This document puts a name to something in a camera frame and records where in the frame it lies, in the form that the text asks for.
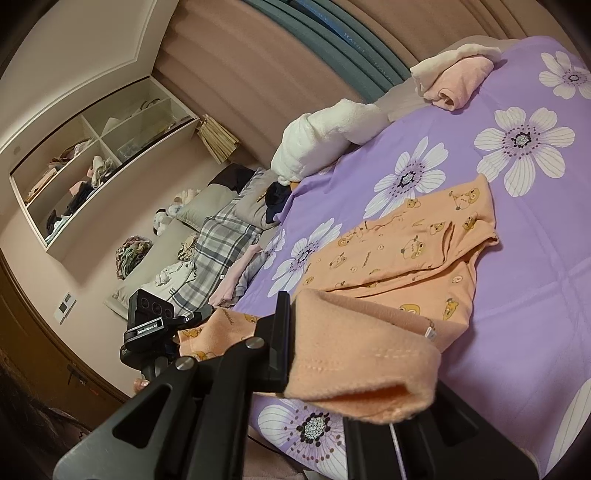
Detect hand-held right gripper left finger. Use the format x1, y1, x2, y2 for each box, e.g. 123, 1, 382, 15
53, 291, 293, 480

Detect white plush toy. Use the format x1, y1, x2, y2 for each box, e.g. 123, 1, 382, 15
173, 189, 201, 215

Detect dark folded clothes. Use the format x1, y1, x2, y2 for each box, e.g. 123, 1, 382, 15
46, 180, 93, 232

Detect grey plaid blanket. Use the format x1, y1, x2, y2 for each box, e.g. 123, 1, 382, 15
159, 200, 264, 310

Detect beige pillow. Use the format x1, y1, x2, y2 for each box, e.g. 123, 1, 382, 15
178, 187, 236, 227

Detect multicolour cloth bundle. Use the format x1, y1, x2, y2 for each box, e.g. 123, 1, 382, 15
115, 235, 153, 280

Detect navy clothing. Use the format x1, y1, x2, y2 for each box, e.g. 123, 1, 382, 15
265, 181, 296, 224

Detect pink curtain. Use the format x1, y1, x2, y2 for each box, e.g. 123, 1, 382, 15
152, 0, 532, 167

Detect light pink clothing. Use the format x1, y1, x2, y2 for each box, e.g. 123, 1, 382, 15
210, 244, 264, 308

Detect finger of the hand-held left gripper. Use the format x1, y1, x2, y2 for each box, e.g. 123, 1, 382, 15
173, 310, 215, 326

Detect beige tassel fringe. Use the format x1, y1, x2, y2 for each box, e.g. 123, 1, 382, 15
198, 114, 241, 164

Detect white fluffy rolled blanket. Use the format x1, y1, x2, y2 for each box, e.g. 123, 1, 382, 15
270, 98, 393, 182

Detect long beige cushion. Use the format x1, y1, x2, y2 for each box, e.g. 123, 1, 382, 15
104, 222, 204, 319

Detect person's dark hair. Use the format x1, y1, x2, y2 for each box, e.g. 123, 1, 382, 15
0, 360, 90, 480

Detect white wall switch panel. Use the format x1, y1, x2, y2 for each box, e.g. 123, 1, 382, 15
54, 292, 77, 324

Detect white wall shelf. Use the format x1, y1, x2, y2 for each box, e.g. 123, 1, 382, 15
0, 76, 200, 252

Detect orange printed long-sleeve shirt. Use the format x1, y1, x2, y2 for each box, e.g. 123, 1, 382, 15
178, 174, 500, 424

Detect panda plush toy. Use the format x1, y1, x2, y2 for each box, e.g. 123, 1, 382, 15
152, 209, 174, 236

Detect purple floral bed sheet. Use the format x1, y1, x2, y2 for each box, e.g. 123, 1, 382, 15
231, 36, 591, 480

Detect white printed cloth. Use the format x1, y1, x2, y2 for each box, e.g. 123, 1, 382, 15
154, 261, 199, 296

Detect dark brown cloth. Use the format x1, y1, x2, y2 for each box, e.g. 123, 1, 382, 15
217, 164, 259, 195

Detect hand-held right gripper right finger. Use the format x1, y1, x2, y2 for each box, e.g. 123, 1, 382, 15
344, 383, 539, 480

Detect cream folded garment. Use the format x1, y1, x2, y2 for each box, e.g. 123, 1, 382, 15
410, 42, 502, 95

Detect teal curtain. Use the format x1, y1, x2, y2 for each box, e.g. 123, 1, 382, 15
242, 0, 411, 100

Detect grey pillow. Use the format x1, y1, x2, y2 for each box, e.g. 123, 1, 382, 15
233, 168, 282, 229

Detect light rolled clothes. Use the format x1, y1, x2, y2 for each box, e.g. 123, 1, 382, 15
88, 156, 116, 188

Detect pink folded garment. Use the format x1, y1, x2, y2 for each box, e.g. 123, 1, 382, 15
422, 55, 495, 112

